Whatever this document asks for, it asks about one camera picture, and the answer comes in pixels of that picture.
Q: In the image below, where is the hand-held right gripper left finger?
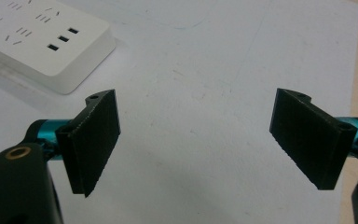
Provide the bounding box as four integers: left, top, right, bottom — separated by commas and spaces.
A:
25, 89, 121, 199

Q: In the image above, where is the white power strip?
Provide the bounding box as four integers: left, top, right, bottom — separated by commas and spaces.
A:
0, 0, 117, 95

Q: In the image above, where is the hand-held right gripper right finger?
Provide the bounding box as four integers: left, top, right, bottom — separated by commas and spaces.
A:
268, 88, 358, 191

